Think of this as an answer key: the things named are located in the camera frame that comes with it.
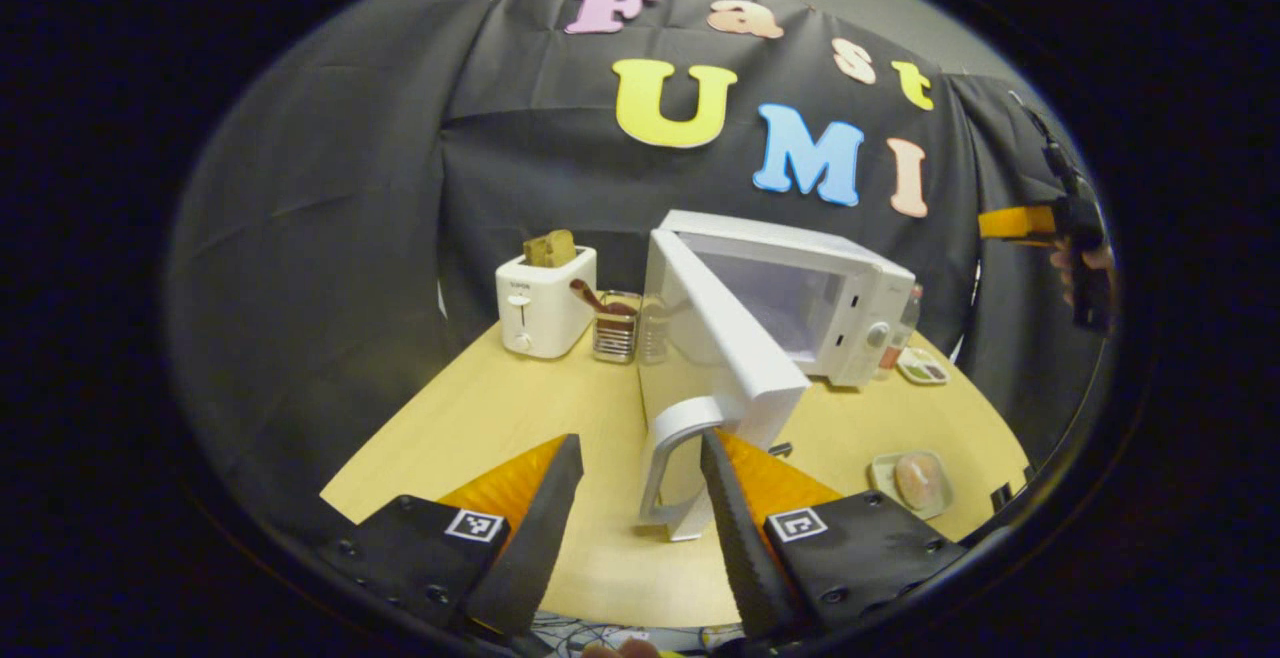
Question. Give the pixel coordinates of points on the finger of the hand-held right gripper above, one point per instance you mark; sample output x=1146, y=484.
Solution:
x=1015, y=224

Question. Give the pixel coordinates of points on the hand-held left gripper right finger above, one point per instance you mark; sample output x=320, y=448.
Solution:
x=745, y=538

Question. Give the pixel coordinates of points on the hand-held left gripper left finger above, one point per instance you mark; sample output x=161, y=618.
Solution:
x=535, y=538

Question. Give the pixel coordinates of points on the breaded orange croquette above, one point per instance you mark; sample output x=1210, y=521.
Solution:
x=917, y=481

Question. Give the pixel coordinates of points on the white microwave oven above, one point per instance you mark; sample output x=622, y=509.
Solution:
x=730, y=338

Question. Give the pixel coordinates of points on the pale green plate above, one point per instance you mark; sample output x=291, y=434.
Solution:
x=885, y=483

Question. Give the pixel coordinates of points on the small clear labelled bottle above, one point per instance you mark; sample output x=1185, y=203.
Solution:
x=900, y=328

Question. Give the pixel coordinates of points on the white divided bean dish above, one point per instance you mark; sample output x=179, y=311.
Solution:
x=922, y=368

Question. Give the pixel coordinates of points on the clear utensil holder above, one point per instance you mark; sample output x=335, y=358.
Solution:
x=614, y=338

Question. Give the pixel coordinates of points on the white toaster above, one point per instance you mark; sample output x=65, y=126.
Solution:
x=540, y=313

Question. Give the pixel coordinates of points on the brown toast slice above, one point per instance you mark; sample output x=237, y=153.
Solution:
x=550, y=248

